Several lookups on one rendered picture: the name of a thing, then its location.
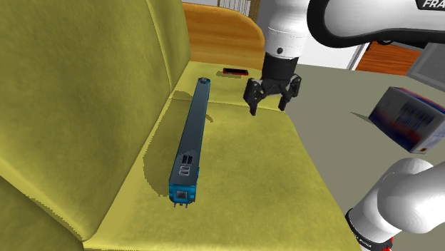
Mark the orange wooden door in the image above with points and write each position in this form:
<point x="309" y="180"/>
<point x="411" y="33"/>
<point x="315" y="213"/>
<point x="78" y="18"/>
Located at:
<point x="386" y="57"/>

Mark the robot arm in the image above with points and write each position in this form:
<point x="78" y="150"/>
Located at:
<point x="365" y="17"/>

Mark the blue red white box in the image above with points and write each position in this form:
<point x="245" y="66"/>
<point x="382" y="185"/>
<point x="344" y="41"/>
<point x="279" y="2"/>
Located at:
<point x="406" y="118"/>

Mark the long blue toy train car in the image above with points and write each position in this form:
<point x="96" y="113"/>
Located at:
<point x="193" y="132"/>

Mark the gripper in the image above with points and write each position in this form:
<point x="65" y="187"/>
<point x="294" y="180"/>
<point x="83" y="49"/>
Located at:
<point x="278" y="71"/>

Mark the red and black phone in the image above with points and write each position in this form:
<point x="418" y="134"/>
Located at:
<point x="235" y="71"/>

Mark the yellow-green sofa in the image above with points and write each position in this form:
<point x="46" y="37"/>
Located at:
<point x="80" y="87"/>

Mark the orange wooden curved panel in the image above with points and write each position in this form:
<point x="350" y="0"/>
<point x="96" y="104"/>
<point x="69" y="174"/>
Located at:
<point x="222" y="34"/>

